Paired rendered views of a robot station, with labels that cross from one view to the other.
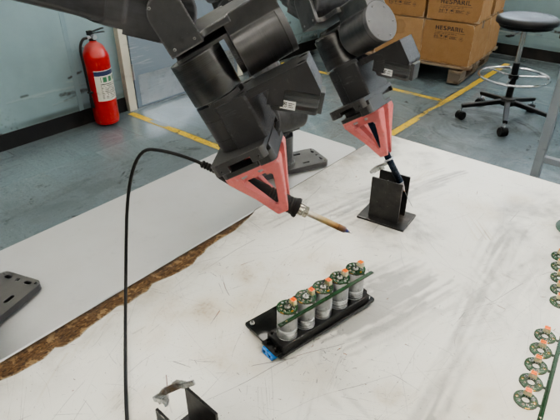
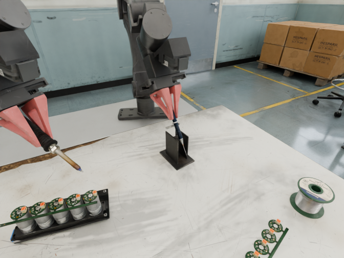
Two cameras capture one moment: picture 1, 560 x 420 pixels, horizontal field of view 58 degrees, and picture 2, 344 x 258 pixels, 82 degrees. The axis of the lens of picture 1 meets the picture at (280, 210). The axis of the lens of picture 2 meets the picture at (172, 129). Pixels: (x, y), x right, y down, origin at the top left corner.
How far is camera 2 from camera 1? 48 cm
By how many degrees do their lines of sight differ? 18
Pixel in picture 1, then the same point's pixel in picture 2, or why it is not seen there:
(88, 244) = not seen: hidden behind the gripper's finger
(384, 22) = (160, 25)
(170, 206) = (78, 123)
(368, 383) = not seen: outside the picture
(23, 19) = (124, 37)
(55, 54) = not seen: hidden behind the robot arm
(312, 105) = (9, 73)
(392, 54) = (166, 50)
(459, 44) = (326, 66)
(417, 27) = (304, 55)
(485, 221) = (238, 177)
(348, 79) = (147, 66)
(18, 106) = (118, 70)
